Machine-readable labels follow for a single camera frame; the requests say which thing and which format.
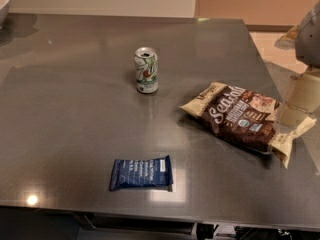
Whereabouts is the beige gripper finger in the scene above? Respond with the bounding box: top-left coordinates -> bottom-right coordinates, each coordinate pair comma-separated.
279,106 -> 308,128
288,71 -> 320,113

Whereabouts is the brown Seasons chip bag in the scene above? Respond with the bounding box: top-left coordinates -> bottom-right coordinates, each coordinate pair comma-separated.
181,82 -> 316,168

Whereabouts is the yellow snack bag on floor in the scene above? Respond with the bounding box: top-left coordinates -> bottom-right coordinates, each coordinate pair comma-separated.
275,25 -> 299,49

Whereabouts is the blue RXBAR blueberry bar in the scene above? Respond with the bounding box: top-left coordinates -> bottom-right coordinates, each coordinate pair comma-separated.
109,155 -> 173,191

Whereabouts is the green white 7up can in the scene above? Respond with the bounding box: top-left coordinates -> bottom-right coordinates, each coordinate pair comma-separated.
134,47 -> 158,94

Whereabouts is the white bowl at corner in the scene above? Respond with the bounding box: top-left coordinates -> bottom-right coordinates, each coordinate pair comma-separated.
0,0 -> 10,28

